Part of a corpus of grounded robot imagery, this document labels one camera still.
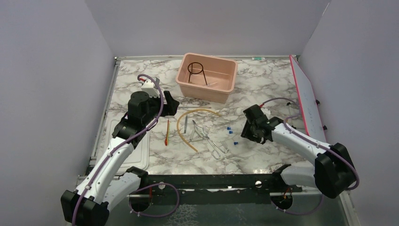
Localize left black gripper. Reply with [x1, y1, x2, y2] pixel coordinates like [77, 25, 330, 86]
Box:
[143, 90, 180, 126]

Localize black wire tripod stand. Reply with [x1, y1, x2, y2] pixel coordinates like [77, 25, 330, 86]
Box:
[187, 62, 208, 86]

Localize pink plastic bin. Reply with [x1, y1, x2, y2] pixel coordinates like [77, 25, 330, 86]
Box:
[176, 53, 238, 104]

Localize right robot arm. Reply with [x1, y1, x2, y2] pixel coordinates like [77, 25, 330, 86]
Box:
[241, 105, 359, 199]

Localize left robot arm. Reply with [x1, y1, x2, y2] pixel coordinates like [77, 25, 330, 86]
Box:
[61, 91, 180, 226]

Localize red yellow green spoon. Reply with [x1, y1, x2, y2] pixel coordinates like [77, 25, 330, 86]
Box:
[164, 120, 170, 146]

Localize yellow rubber tube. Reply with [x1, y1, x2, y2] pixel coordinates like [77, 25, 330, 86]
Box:
[176, 108, 222, 153]

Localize metal crucible tongs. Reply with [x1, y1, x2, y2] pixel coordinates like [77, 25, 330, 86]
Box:
[190, 120, 229, 160]

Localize pink framed whiteboard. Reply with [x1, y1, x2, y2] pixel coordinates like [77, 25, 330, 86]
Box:
[289, 55, 326, 142]

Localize white plastic tray lid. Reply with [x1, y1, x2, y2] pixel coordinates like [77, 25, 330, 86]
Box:
[97, 118, 150, 175]

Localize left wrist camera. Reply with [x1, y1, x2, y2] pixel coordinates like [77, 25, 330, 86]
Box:
[139, 77, 160, 98]

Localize black base frame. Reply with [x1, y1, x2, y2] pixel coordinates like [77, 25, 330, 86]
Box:
[119, 167, 302, 206]

